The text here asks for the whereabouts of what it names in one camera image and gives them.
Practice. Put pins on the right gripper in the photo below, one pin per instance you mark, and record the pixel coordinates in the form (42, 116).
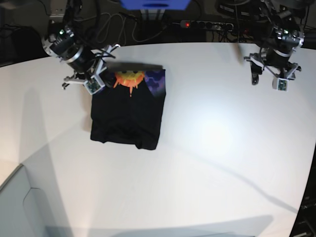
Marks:
(88, 67)

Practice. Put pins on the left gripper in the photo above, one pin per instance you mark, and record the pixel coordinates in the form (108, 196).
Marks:
(274, 62)

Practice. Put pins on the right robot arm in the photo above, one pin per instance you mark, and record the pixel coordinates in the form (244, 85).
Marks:
(65, 41)

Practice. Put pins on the black T-shirt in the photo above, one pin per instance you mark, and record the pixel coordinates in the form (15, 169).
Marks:
(131, 111)

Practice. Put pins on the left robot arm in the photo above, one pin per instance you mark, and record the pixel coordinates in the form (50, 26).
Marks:
(281, 38)

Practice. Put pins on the white power strip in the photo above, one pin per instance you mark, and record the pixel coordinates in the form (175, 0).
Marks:
(207, 25)

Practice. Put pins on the blue plastic box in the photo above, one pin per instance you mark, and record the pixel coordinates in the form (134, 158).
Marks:
(155, 4)

